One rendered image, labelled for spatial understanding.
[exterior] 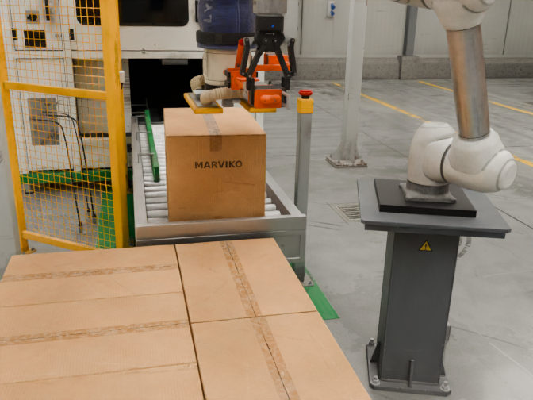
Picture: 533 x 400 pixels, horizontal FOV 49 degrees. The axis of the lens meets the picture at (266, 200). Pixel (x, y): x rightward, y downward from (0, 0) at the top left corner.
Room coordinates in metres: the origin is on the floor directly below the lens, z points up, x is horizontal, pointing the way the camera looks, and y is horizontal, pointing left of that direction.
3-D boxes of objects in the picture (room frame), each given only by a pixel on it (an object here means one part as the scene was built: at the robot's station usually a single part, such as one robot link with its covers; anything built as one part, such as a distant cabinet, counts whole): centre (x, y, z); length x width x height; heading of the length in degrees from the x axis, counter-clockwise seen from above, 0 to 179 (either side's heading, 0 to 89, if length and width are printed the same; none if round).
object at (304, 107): (2.87, -0.18, 0.50); 0.07 x 0.07 x 1.00; 13
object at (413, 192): (2.10, -0.60, 0.80); 0.22 x 0.18 x 0.06; 177
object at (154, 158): (3.62, 0.78, 0.60); 1.60 x 0.10 x 0.09; 13
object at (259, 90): (1.58, 0.01, 1.21); 0.08 x 0.07 x 0.05; 14
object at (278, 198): (3.41, 0.13, 0.50); 2.31 x 0.05 x 0.19; 13
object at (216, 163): (2.54, 0.26, 0.75); 0.60 x 0.40 x 0.40; 11
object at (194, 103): (2.14, 0.24, 1.11); 0.34 x 0.10 x 0.05; 14
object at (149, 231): (2.20, 0.17, 0.58); 0.70 x 0.03 x 0.06; 103
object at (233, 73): (1.92, 0.09, 1.21); 0.10 x 0.08 x 0.06; 104
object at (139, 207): (3.26, 0.76, 0.50); 2.31 x 0.05 x 0.19; 13
